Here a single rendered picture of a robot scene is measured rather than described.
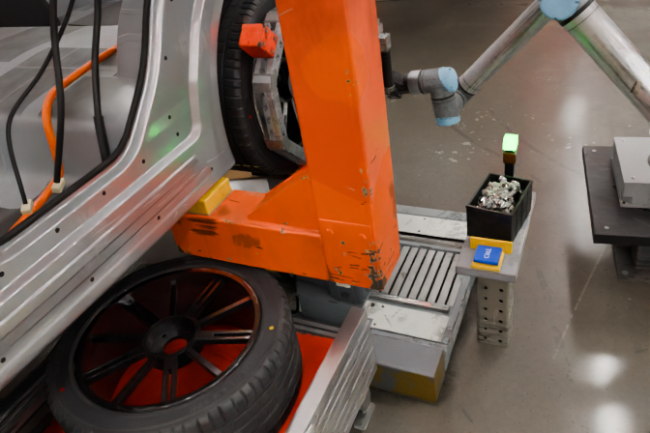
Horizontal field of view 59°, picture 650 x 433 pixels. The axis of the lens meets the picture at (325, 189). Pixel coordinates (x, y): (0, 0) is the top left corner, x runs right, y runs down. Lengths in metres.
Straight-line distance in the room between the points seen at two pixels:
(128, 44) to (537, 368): 1.63
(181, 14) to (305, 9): 0.49
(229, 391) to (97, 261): 0.43
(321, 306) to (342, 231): 0.61
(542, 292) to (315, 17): 1.48
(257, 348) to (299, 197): 0.39
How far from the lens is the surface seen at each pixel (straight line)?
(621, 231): 2.16
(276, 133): 1.81
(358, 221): 1.43
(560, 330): 2.20
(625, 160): 2.34
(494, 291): 1.95
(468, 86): 2.27
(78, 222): 1.38
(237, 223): 1.64
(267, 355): 1.49
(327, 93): 1.27
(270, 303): 1.62
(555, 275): 2.40
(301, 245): 1.56
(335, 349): 1.62
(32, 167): 1.96
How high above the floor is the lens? 1.59
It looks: 32 degrees down
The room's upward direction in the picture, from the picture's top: 10 degrees counter-clockwise
